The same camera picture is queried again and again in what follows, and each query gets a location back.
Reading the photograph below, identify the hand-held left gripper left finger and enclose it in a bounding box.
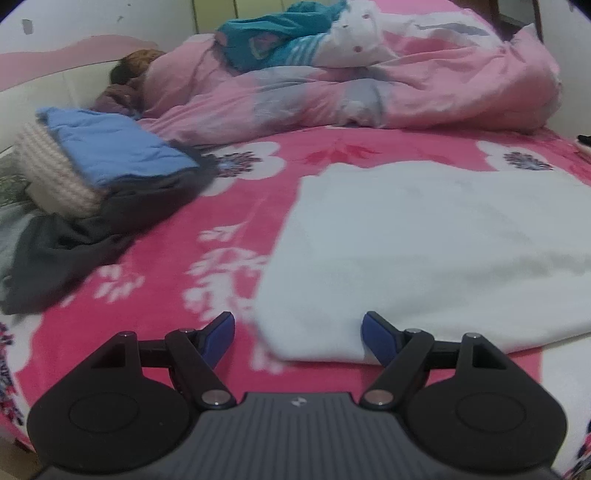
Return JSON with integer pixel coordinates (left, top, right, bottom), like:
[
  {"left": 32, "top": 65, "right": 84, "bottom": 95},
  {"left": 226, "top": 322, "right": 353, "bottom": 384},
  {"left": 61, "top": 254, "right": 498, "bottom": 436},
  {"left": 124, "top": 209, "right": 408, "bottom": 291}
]
[{"left": 92, "top": 311, "right": 237, "bottom": 411}]

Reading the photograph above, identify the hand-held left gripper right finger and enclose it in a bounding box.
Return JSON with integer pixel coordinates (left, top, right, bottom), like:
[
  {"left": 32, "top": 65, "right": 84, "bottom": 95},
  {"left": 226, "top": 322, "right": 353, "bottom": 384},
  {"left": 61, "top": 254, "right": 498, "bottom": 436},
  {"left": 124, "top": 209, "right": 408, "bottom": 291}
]
[{"left": 360, "top": 311, "right": 506, "bottom": 411}]

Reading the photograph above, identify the grey green patterned cloth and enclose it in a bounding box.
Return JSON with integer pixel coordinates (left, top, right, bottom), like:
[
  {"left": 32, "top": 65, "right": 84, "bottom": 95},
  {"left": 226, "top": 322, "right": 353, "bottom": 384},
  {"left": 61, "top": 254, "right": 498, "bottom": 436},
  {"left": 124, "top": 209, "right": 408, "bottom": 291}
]
[{"left": 0, "top": 152, "right": 38, "bottom": 278}]

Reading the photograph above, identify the blue folded garment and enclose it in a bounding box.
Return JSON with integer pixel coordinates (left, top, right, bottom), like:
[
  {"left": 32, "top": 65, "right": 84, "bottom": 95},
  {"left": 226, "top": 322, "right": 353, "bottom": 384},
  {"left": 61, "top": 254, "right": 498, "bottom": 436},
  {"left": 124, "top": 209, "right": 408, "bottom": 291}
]
[{"left": 37, "top": 107, "right": 197, "bottom": 190}]

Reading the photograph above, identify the teal garment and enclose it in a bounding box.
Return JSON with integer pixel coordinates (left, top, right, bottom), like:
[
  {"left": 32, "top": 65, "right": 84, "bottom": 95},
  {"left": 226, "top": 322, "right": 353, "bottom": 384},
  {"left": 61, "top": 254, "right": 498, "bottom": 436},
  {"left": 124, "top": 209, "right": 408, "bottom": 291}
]
[{"left": 216, "top": 0, "right": 349, "bottom": 72}]

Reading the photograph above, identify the cream knitted garment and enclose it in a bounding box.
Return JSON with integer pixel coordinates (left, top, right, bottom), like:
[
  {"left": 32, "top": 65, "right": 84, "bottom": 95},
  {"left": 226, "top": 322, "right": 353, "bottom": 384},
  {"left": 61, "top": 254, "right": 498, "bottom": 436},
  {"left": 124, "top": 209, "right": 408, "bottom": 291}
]
[{"left": 14, "top": 122, "right": 107, "bottom": 219}]

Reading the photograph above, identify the white sweatshirt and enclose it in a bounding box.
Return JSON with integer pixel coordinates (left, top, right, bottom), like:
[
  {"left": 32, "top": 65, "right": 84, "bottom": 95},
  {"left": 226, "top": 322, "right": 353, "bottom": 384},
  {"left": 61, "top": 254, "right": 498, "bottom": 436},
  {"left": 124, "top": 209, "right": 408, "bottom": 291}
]
[{"left": 254, "top": 161, "right": 591, "bottom": 363}]

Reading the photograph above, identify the dark folded garment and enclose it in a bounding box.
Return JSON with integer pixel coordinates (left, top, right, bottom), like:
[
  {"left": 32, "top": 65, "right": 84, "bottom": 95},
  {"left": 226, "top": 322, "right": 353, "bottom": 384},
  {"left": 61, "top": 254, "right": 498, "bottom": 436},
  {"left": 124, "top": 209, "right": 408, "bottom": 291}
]
[{"left": 0, "top": 143, "right": 218, "bottom": 315}]

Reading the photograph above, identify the dark brown cloth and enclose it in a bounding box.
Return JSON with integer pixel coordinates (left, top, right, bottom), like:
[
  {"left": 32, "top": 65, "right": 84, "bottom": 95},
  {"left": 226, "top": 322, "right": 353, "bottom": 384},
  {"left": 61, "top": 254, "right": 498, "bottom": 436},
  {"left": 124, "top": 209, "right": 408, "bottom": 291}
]
[{"left": 92, "top": 76, "right": 146, "bottom": 121}]

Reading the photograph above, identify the pink patterned quilt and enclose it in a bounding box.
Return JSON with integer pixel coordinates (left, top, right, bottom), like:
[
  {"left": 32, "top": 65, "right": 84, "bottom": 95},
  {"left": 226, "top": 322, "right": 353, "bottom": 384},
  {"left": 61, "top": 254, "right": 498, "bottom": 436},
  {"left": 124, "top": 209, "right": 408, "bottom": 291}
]
[{"left": 139, "top": 0, "right": 561, "bottom": 134}]

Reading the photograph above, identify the pink floral bed blanket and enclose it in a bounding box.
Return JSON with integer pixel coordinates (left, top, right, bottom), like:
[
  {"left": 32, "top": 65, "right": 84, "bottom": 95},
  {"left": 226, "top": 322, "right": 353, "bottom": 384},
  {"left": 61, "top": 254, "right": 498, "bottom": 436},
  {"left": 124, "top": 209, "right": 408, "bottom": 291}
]
[{"left": 0, "top": 124, "right": 591, "bottom": 476}]

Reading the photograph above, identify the pale yellow wardrobe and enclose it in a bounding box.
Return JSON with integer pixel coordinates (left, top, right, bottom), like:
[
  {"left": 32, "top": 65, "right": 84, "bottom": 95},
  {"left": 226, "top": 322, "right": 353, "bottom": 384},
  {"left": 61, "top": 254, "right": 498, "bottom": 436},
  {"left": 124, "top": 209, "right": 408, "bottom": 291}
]
[{"left": 191, "top": 0, "right": 296, "bottom": 35}]

